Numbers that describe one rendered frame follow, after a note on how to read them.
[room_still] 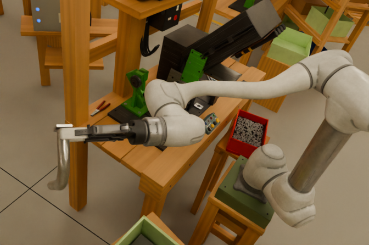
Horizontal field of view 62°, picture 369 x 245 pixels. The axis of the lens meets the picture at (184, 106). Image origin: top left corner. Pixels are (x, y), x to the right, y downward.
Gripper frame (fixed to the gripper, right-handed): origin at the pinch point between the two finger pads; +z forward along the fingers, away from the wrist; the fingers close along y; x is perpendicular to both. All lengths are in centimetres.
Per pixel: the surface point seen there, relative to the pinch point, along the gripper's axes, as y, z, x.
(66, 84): -71, -11, -42
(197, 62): -58, -85, -54
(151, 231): -47, -39, 33
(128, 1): -41, -38, -76
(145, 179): -66, -47, 10
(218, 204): -53, -79, 28
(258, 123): -67, -132, -17
